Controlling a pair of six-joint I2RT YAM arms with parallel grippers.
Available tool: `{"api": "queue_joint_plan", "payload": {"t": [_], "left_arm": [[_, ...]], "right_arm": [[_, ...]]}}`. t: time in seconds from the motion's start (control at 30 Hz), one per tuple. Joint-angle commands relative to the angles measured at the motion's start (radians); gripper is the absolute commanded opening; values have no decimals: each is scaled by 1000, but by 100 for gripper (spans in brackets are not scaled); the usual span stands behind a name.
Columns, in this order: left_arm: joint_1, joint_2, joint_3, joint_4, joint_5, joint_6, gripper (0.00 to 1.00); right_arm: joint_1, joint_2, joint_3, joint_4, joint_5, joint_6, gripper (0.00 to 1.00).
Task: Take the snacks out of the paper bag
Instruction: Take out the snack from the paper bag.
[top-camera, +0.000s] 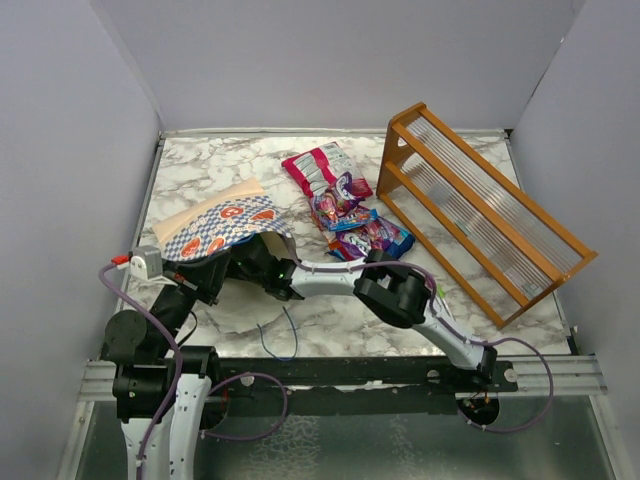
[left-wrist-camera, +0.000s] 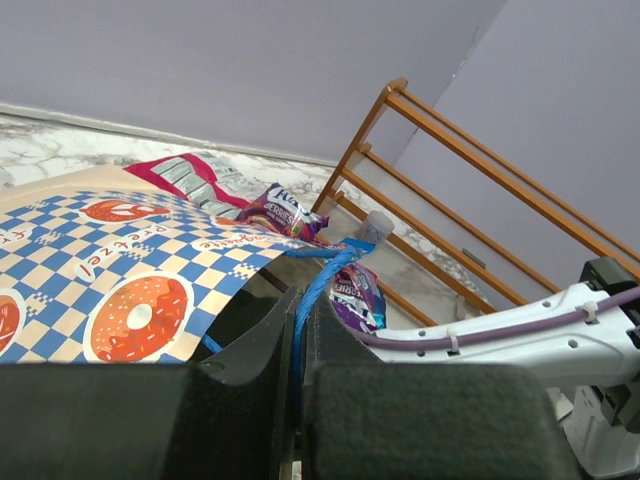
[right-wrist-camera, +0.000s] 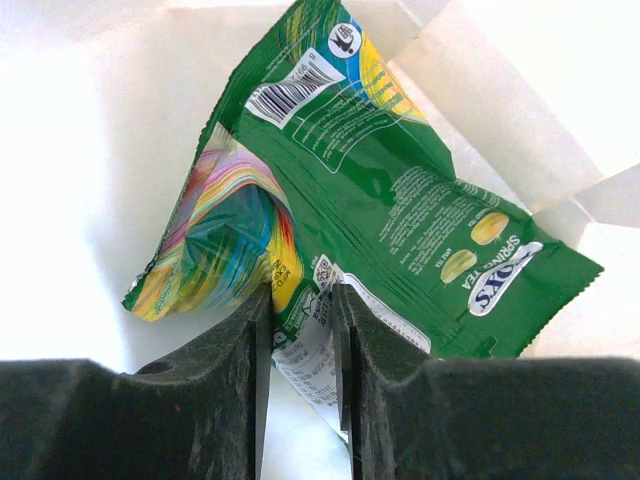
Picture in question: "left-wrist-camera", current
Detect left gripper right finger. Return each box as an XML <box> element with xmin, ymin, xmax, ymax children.
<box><xmin>301</xmin><ymin>296</ymin><xmax>579</xmax><ymax>479</ymax></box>

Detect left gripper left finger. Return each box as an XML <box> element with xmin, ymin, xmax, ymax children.
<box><xmin>1</xmin><ymin>290</ymin><xmax>299</xmax><ymax>479</ymax></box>

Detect purple Fox's candy bag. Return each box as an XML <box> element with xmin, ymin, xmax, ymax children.
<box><xmin>329</xmin><ymin>263</ymin><xmax>387</xmax><ymax>333</ymax></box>
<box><xmin>236</xmin><ymin>183</ymin><xmax>329</xmax><ymax>242</ymax></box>

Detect blue checkered paper bag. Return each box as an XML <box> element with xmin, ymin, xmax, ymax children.
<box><xmin>1</xmin><ymin>167</ymin><xmax>360</xmax><ymax>369</ymax></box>

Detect blue colourful candy bag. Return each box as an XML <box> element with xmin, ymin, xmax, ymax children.
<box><xmin>335</xmin><ymin>237</ymin><xmax>376</xmax><ymax>256</ymax></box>

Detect pink snack bag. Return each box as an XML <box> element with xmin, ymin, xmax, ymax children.
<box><xmin>125</xmin><ymin>152</ymin><xmax>261</xmax><ymax>220</ymax></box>

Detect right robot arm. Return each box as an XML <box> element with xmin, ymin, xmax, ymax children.
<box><xmin>364</xmin><ymin>257</ymin><xmax>639</xmax><ymax>479</ymax></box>

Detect small clear plastic cup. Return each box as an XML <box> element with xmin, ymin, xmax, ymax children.
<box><xmin>355</xmin><ymin>210</ymin><xmax>394</xmax><ymax>248</ymax></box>

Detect wooden shelf rack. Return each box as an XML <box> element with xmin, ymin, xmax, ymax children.
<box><xmin>313</xmin><ymin>78</ymin><xmax>639</xmax><ymax>325</ymax></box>

